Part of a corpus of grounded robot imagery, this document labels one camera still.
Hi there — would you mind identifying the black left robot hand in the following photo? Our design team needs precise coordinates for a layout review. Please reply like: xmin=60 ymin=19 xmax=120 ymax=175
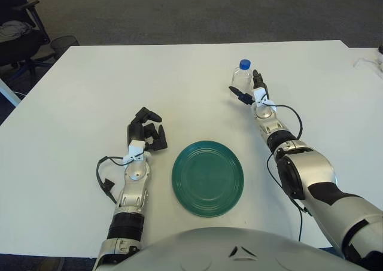
xmin=127 ymin=106 xmax=168 ymax=152

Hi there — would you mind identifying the thin white cable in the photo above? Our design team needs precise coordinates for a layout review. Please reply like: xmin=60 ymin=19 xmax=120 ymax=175
xmin=352 ymin=57 xmax=383 ymax=71

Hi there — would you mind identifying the clear bottle blue cap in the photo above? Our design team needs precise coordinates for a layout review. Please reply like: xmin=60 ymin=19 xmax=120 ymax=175
xmin=230 ymin=58 xmax=253 ymax=100

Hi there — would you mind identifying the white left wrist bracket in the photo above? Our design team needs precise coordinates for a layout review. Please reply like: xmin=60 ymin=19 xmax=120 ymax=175
xmin=124 ymin=140 xmax=150 ymax=164

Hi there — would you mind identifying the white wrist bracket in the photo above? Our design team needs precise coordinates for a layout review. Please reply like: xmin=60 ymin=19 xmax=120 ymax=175
xmin=253 ymin=87 xmax=278 ymax=110
xmin=124 ymin=140 xmax=150 ymax=164

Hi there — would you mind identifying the silver robot torso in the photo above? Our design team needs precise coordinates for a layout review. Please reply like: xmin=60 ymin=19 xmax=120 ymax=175
xmin=95 ymin=226 xmax=369 ymax=271

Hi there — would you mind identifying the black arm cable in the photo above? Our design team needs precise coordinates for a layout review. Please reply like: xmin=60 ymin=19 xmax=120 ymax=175
xmin=267 ymin=104 xmax=314 ymax=242
xmin=96 ymin=156 xmax=132 ymax=205

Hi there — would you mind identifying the black office chair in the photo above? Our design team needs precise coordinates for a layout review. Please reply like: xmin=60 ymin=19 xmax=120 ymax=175
xmin=0 ymin=0 xmax=57 ymax=83

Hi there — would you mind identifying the black mesh wastebasket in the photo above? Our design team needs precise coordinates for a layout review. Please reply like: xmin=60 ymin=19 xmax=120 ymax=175
xmin=49 ymin=35 xmax=80 ymax=59

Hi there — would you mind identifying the grey cloth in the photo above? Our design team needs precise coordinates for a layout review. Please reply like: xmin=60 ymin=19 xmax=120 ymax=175
xmin=0 ymin=21 xmax=32 ymax=38

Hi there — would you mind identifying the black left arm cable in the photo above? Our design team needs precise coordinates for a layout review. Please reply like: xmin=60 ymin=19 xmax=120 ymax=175
xmin=96 ymin=156 xmax=132 ymax=205

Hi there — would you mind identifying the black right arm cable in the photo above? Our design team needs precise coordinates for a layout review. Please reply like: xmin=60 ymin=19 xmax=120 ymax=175
xmin=267 ymin=104 xmax=314 ymax=242

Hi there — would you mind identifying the white desk leg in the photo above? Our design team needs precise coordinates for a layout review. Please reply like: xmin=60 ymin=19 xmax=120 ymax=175
xmin=0 ymin=76 xmax=22 ymax=107

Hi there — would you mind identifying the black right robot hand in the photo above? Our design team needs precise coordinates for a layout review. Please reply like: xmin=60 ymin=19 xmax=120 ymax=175
xmin=229 ymin=69 xmax=270 ymax=106

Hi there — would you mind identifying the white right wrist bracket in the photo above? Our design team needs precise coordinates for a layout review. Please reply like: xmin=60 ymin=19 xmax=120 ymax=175
xmin=253 ymin=87 xmax=278 ymax=110

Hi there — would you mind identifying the green ridged plate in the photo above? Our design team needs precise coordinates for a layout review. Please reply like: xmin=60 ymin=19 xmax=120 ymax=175
xmin=171 ymin=140 xmax=245 ymax=218

